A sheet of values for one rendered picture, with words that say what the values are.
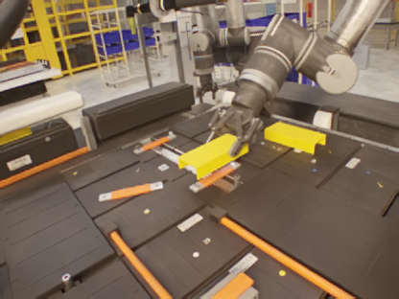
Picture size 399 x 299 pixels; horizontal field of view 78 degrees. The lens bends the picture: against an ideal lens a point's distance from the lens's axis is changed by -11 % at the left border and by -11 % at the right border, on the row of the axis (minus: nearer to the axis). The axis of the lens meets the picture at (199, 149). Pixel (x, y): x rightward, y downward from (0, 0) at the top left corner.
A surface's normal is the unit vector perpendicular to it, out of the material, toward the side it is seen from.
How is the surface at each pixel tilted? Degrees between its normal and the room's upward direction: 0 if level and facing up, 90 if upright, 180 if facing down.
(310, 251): 0
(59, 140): 90
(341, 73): 90
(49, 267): 0
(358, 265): 0
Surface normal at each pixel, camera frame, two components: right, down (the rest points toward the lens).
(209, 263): -0.11, -0.88
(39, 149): 0.64, 0.29
